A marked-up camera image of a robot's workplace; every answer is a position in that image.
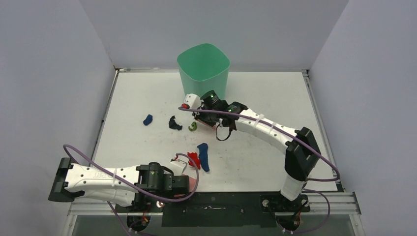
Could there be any red paper scrap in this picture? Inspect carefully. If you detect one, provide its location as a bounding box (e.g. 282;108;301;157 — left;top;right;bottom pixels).
187;152;201;170

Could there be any aluminium frame rail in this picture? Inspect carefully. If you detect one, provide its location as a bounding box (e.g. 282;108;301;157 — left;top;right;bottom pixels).
67;192;360;216

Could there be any small blue paper scrap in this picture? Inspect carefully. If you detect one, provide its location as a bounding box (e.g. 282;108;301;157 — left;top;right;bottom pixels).
143;114;153;126

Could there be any pink hand brush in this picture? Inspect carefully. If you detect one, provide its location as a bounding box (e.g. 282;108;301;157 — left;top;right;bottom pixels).
196;119;217;130

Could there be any long blue paper scrap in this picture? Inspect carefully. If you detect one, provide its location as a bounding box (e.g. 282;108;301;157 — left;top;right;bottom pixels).
197;143;210;172

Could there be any green paper scrap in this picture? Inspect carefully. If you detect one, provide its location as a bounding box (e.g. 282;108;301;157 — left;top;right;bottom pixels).
188;121;198;132

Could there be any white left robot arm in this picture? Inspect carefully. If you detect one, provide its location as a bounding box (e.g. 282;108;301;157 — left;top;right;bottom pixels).
48;158;190;212

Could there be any green plastic bin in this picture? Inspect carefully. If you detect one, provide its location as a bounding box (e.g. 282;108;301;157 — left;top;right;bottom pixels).
177;43;231;99

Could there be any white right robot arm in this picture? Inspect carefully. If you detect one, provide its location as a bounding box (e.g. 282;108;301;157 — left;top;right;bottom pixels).
182;90;320;211

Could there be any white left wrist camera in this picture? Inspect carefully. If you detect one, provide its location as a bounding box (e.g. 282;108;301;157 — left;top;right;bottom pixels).
169;153;189;176

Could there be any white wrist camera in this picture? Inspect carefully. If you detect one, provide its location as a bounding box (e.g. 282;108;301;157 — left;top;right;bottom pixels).
182;93;202;109
169;153;189;176

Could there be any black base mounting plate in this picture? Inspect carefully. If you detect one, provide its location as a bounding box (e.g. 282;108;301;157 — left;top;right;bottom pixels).
116;192;297;228

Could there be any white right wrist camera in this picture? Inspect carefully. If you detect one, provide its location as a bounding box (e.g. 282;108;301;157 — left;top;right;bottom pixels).
182;93;202;109

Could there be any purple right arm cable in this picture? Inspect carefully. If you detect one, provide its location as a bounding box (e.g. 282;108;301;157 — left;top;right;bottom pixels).
178;106;341;235

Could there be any pink plastic dustpan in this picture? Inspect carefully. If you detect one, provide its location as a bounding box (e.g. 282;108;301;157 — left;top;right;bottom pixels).
174;177;197;198

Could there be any dark navy paper scrap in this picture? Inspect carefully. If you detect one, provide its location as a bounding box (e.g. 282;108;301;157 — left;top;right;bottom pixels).
168;116;182;131

